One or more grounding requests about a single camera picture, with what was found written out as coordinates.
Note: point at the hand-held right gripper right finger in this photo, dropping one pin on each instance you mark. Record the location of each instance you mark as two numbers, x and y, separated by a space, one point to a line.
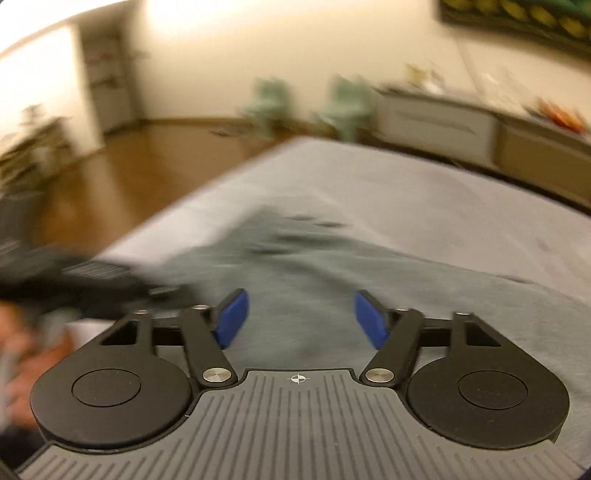
371 318

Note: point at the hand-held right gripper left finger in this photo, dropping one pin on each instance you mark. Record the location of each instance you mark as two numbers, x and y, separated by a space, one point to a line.
233 318

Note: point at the grey sweatpants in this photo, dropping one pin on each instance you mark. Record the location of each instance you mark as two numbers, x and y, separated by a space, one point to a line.
323 286

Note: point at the dark wooden furniture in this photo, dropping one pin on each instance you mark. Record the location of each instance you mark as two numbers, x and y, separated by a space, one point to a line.
41 143

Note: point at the white shelf unit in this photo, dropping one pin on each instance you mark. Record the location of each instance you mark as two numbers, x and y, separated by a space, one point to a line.
108 92

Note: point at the grey and brown sideboard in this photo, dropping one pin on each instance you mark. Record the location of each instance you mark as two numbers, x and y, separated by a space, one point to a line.
438 124

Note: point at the green plastic child chair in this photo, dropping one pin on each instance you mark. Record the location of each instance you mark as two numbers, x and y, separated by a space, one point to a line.
351 106
272 104

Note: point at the red fruit bowl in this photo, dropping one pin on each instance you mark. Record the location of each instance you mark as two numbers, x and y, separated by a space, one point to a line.
558 115

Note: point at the patterned wall tapestry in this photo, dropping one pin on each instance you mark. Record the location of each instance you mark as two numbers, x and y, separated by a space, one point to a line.
521 16

